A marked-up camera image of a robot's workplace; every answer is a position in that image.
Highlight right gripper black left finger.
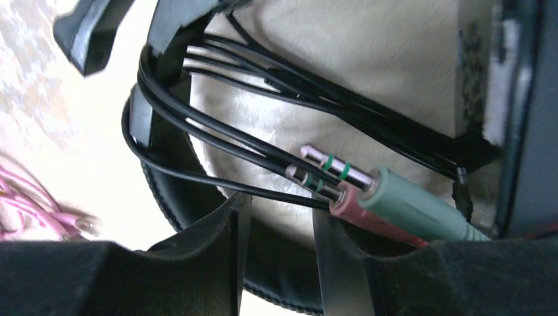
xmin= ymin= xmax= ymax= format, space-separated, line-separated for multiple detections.
xmin=1 ymin=192 xmax=252 ymax=315

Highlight black headphones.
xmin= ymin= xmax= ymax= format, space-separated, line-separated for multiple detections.
xmin=52 ymin=0 xmax=558 ymax=316

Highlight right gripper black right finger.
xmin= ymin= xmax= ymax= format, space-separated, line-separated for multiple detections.
xmin=313 ymin=211 xmax=557 ymax=315

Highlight pink headphones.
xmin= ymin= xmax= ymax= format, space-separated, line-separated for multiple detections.
xmin=1 ymin=167 xmax=101 ymax=242

